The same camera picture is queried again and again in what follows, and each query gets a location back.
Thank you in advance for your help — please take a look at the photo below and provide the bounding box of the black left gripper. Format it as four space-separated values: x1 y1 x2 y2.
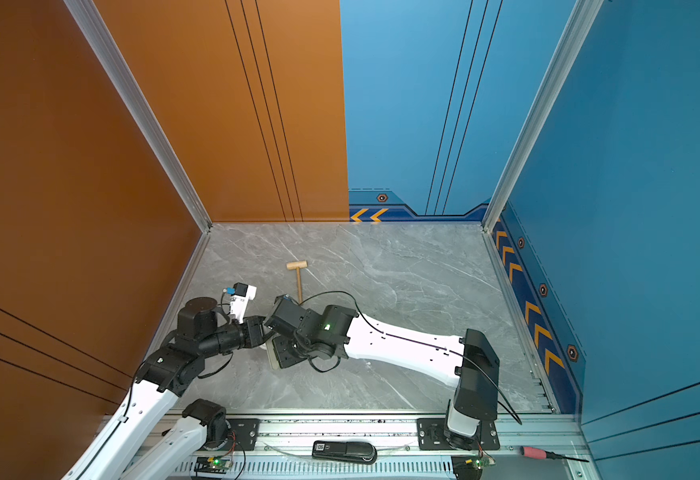
200 316 277 362

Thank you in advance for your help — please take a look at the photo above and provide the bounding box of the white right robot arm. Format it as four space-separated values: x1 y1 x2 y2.
264 295 501 451

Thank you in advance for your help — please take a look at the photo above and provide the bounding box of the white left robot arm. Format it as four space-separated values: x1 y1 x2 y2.
63 297 270 479

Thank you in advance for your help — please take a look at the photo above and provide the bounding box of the wooden mallet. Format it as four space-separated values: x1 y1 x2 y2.
286 260 308 303

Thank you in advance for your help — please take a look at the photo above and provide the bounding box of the black handheld scanner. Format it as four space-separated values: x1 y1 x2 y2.
311 440 378 465

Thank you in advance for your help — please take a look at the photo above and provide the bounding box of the green circuit board left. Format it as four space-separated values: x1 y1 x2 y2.
193 456 234 476

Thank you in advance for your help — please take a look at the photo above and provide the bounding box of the circuit board right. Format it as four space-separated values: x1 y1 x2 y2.
451 453 496 480

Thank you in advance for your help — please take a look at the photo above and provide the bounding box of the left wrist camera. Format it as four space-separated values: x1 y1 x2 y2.
221 282 257 324

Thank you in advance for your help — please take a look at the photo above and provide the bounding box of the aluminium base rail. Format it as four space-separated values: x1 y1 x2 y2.
73 411 600 480

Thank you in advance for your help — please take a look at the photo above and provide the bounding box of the pink handled screwdriver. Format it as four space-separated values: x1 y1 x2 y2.
520 446 588 463

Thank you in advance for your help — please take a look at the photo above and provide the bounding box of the aluminium corner post left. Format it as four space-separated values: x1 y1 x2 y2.
64 0 212 234

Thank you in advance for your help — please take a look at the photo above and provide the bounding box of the aluminium corner post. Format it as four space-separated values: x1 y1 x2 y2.
482 0 604 234
64 0 212 234

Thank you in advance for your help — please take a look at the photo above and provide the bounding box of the aluminium corner post right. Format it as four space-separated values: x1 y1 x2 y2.
482 0 604 234

